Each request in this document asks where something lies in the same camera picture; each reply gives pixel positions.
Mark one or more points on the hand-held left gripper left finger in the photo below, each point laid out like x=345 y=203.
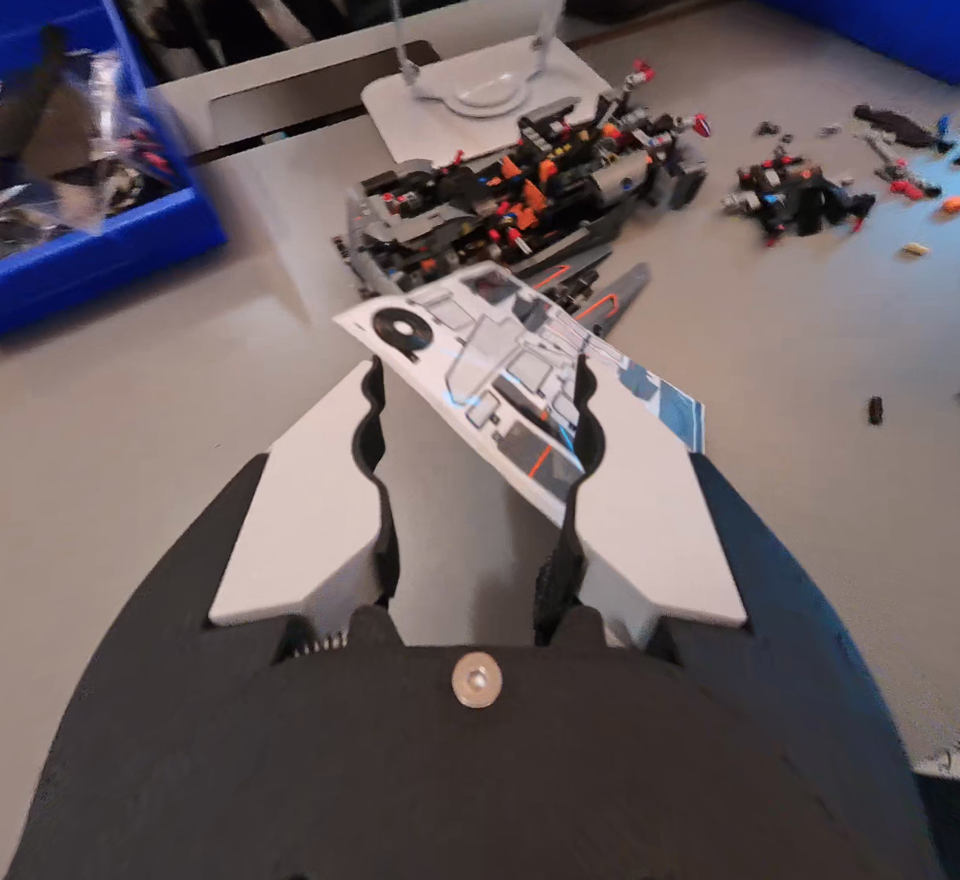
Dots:
x=300 y=520

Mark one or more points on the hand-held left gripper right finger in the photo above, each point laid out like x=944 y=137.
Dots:
x=660 y=535

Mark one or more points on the white sticker sheet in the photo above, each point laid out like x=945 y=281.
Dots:
x=480 y=362

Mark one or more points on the black grey lego subassembly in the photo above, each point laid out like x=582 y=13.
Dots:
x=802 y=201

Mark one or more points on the lego car chassis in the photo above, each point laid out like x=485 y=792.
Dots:
x=525 y=197

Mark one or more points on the black lego panel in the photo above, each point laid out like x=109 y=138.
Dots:
x=896 y=126

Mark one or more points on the grey lego wing assembly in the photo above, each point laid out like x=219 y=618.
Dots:
x=615 y=302

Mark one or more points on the black lego pin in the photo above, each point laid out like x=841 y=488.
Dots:
x=876 y=409

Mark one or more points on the small beige lego piece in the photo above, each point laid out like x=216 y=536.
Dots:
x=916 y=249

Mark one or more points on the scattered lego pieces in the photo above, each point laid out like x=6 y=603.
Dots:
x=907 y=186

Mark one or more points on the clear plastic bags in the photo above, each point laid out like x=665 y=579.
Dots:
x=67 y=144

